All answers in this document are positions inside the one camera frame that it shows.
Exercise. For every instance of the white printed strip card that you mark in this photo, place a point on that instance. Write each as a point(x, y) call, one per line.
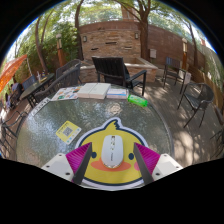
point(40, 106)

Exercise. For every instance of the colourful printed leaflet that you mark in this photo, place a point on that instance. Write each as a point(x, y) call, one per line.
point(66, 93)

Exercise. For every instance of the green packet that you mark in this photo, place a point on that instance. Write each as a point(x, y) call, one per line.
point(137, 100)

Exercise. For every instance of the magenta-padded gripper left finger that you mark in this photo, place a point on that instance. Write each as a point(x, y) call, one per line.
point(58, 166)

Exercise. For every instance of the dark wicker chair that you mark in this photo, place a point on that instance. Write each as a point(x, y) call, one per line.
point(66, 66)
point(63, 81)

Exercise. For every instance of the yellow duck mouse pad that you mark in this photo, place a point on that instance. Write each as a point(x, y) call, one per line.
point(113, 175)

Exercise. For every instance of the white computer mouse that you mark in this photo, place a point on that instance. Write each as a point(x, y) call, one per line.
point(112, 151)

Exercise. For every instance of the wall lamp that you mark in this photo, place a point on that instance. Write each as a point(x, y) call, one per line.
point(136, 35)
point(84, 38)

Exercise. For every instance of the dark metal chair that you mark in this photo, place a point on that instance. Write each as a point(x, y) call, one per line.
point(219, 135)
point(13, 128)

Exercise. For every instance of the person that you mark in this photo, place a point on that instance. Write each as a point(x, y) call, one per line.
point(15, 93)

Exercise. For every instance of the orange parasol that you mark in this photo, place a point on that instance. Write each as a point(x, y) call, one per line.
point(10, 70)

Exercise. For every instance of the dark slatted chair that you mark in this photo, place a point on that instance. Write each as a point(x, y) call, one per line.
point(173, 65)

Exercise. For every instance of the blue-grey chair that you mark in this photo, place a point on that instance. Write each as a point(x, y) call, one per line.
point(28, 81)

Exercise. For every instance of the grey wall box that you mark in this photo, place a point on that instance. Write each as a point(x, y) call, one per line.
point(153, 53)

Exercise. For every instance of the dark round table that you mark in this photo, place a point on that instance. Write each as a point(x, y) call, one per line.
point(35, 86)

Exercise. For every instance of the yellow square card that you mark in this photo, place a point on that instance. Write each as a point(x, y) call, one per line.
point(68, 132)

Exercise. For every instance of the tree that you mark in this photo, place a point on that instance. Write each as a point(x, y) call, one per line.
point(144, 36)
point(39, 46)

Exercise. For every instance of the small white blue book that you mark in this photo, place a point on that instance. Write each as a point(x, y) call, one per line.
point(117, 93)

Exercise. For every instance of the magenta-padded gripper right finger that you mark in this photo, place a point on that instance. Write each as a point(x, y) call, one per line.
point(166, 166)

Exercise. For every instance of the white open book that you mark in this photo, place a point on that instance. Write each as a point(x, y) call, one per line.
point(94, 90)

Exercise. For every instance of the wooden lamp post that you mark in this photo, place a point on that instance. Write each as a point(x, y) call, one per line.
point(60, 51)
point(184, 53)

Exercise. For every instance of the black slatted armchair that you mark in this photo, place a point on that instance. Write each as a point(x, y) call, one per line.
point(108, 68)

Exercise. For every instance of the dark mesh chair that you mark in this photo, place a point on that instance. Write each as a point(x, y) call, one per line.
point(201, 95)

